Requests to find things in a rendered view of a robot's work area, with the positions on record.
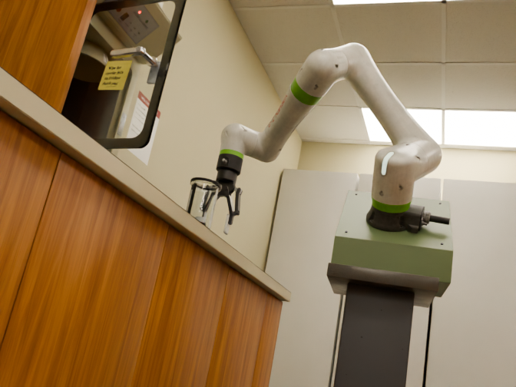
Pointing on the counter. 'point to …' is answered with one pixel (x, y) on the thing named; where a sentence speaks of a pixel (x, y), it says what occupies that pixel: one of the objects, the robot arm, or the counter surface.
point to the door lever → (133, 54)
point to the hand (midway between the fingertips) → (216, 225)
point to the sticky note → (114, 75)
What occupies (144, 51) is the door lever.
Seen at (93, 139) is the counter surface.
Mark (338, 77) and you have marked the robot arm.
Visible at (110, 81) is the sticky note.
